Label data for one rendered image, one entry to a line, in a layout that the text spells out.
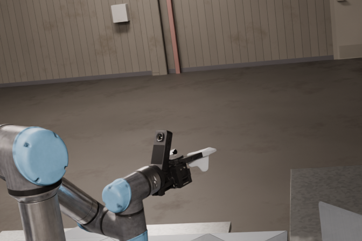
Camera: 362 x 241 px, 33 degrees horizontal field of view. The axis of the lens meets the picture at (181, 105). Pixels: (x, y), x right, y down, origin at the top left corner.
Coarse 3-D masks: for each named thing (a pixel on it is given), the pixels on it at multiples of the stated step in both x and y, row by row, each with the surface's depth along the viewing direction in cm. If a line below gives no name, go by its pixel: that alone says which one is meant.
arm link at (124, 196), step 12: (120, 180) 151; (132, 180) 152; (144, 180) 154; (108, 192) 149; (120, 192) 148; (132, 192) 150; (144, 192) 153; (108, 204) 150; (120, 204) 148; (132, 204) 150
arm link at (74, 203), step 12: (60, 192) 148; (72, 192) 152; (84, 192) 157; (60, 204) 150; (72, 204) 152; (84, 204) 155; (96, 204) 159; (72, 216) 155; (84, 216) 156; (96, 216) 158; (84, 228) 163; (96, 228) 159
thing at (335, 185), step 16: (304, 176) 253; (320, 176) 251; (336, 176) 249; (352, 176) 246; (304, 192) 237; (320, 192) 235; (336, 192) 233; (352, 192) 231; (304, 208) 222; (352, 208) 217; (304, 224) 209; (320, 224) 208; (304, 240) 198; (320, 240) 196
